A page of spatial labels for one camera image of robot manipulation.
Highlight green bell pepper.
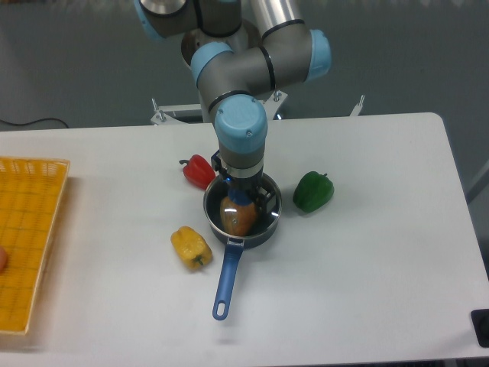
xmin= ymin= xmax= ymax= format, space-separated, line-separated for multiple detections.
xmin=293 ymin=171 xmax=335 ymax=213

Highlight black cable on floor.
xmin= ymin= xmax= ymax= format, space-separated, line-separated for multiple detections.
xmin=0 ymin=117 xmax=70 ymax=128

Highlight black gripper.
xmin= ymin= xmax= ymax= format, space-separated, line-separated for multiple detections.
xmin=211 ymin=150 xmax=277 ymax=213

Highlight glass pot lid blue knob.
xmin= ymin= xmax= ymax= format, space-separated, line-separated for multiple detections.
xmin=203 ymin=174 xmax=282 ymax=241

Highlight triangular bread pastry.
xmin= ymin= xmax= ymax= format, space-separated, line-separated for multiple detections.
xmin=219 ymin=196 xmax=257 ymax=237

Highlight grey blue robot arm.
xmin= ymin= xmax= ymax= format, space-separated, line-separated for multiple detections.
xmin=134 ymin=1 xmax=332 ymax=206

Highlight yellow bell pepper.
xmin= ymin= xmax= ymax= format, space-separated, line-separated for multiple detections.
xmin=170 ymin=226 xmax=213 ymax=271

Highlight red bell pepper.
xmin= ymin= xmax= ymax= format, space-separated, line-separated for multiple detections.
xmin=179 ymin=154 xmax=215 ymax=190

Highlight dark pot blue handle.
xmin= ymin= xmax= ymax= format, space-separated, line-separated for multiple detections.
xmin=203 ymin=174 xmax=282 ymax=321

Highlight black device at table edge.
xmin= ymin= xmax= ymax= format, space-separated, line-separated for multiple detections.
xmin=471 ymin=309 xmax=489 ymax=348

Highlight yellow woven basket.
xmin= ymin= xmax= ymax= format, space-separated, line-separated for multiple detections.
xmin=1 ymin=156 xmax=70 ymax=335

